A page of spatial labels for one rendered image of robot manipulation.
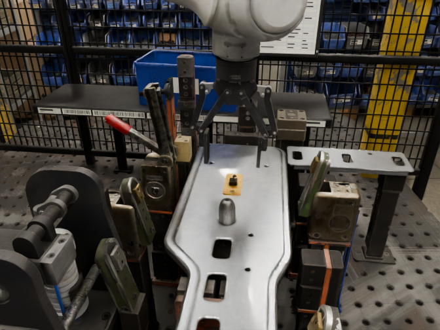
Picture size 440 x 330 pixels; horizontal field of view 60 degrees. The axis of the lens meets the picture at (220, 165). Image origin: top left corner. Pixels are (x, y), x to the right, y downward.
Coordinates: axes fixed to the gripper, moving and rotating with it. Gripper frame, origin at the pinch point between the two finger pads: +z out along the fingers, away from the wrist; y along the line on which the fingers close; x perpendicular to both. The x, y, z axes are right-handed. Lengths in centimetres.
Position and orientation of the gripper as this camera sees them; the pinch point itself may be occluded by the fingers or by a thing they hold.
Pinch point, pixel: (232, 154)
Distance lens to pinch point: 80.1
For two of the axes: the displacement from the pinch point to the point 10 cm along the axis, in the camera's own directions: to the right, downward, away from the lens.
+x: 1.2, -4.9, 8.6
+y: 9.9, 0.8, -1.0
